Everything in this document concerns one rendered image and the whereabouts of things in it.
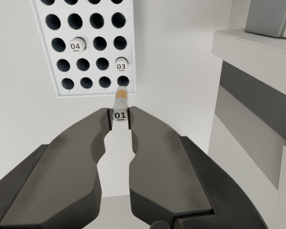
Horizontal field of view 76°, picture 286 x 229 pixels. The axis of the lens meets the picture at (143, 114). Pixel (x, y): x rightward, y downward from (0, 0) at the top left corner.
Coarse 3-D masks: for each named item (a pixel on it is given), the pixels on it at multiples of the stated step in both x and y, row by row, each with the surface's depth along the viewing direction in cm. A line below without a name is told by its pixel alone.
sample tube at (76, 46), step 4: (72, 40) 16; (76, 40) 16; (80, 40) 16; (84, 40) 17; (72, 44) 16; (76, 44) 16; (80, 44) 16; (84, 44) 17; (72, 48) 16; (76, 48) 16; (80, 48) 16; (84, 48) 17; (72, 52) 16; (76, 52) 16; (80, 52) 16
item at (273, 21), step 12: (252, 0) 12; (264, 0) 11; (276, 0) 10; (252, 12) 12; (264, 12) 11; (276, 12) 10; (252, 24) 12; (264, 24) 11; (276, 24) 10; (276, 36) 10
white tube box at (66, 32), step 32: (32, 0) 15; (64, 0) 15; (96, 0) 18; (128, 0) 16; (64, 32) 16; (96, 32) 17; (128, 32) 17; (64, 64) 20; (96, 64) 18; (128, 64) 18; (64, 96) 19
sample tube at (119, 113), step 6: (120, 90) 16; (126, 90) 16; (120, 96) 15; (126, 96) 15; (114, 102) 14; (120, 102) 14; (126, 102) 14; (114, 108) 13; (120, 108) 13; (126, 108) 13; (114, 114) 13; (120, 114) 13; (126, 114) 13; (114, 120) 13; (120, 120) 13; (126, 120) 13
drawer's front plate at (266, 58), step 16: (224, 32) 14; (240, 32) 13; (224, 48) 13; (240, 48) 11; (256, 48) 10; (272, 48) 9; (240, 64) 11; (256, 64) 10; (272, 64) 9; (272, 80) 9
